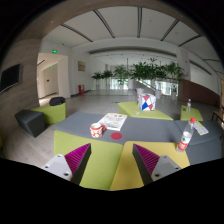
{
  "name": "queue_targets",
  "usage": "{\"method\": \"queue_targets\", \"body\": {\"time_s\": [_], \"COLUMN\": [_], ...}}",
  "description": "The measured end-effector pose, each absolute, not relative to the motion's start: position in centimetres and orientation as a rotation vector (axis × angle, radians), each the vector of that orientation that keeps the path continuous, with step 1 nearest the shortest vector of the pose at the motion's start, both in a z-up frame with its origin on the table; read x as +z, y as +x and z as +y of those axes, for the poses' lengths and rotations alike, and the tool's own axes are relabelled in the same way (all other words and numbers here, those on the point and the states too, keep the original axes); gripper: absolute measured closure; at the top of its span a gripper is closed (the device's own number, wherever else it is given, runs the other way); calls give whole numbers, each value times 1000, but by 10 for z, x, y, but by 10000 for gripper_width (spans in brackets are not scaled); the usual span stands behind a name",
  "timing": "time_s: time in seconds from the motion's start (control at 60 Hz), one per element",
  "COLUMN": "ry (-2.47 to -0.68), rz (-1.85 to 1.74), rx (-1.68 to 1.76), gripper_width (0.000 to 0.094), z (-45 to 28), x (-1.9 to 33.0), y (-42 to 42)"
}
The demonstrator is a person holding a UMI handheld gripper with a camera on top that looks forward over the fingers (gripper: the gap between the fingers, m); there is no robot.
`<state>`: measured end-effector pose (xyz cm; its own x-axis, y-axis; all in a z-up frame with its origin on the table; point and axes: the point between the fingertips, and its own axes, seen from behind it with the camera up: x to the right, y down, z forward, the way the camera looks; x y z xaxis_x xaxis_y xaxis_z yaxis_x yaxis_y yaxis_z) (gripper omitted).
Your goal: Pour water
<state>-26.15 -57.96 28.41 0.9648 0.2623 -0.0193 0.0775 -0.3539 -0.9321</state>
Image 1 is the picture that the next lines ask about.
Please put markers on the open magazine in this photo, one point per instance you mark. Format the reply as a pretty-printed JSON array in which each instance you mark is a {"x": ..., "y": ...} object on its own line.
[{"x": 113, "y": 121}]

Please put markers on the wooden chair right edge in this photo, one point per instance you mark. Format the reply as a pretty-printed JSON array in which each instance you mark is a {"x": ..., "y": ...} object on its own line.
[{"x": 218, "y": 115}]

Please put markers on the yellow-green low bench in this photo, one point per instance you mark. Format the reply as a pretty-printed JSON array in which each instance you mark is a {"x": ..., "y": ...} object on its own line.
[{"x": 131, "y": 109}]

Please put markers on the folded leaflet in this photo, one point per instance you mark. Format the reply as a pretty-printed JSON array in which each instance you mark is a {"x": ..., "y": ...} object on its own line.
[{"x": 201, "y": 130}]

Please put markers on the small green ottoman right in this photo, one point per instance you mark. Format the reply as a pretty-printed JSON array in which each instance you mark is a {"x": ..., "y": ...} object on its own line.
[{"x": 188, "y": 115}]

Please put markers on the framed wall picture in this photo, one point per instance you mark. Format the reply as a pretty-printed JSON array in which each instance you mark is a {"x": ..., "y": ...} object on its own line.
[{"x": 81, "y": 66}]

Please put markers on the grey green modular sofa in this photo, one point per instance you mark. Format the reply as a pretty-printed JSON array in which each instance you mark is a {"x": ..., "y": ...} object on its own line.
[{"x": 112, "y": 165}]

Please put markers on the wall mounted black television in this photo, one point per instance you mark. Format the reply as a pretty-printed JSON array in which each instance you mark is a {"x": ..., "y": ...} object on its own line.
[{"x": 10, "y": 77}]

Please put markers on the red round coaster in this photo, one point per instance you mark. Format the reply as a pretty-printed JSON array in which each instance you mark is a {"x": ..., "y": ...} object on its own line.
[{"x": 116, "y": 136}]

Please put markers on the distant water bottle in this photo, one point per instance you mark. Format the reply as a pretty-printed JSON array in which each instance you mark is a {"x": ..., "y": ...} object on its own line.
[{"x": 188, "y": 106}]

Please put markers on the red fire extinguisher box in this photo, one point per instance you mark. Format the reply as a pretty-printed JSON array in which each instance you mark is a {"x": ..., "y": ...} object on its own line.
[{"x": 81, "y": 89}]

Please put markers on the red white patterned mug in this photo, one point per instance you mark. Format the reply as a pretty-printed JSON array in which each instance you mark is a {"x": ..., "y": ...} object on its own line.
[{"x": 97, "y": 130}]

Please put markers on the green ottoman left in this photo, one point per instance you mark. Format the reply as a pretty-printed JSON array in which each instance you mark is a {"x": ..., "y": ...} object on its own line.
[{"x": 53, "y": 114}]

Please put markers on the row of potted plants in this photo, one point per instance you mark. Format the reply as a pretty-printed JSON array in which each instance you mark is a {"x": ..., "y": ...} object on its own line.
[{"x": 145, "y": 71}]

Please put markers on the black bag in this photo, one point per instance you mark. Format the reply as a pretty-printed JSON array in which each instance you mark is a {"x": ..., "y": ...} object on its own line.
[{"x": 56, "y": 101}]

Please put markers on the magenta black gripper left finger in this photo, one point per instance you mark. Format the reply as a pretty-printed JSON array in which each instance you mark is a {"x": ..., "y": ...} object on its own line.
[{"x": 71, "y": 166}]

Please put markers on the red blue white cube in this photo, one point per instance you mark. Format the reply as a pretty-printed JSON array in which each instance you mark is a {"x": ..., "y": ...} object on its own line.
[{"x": 146, "y": 102}]

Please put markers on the clear bottle red cap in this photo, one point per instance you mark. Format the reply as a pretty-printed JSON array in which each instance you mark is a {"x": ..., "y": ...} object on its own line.
[{"x": 186, "y": 136}]

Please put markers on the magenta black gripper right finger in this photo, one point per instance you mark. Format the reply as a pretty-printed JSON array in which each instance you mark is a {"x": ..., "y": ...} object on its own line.
[{"x": 153, "y": 167}]

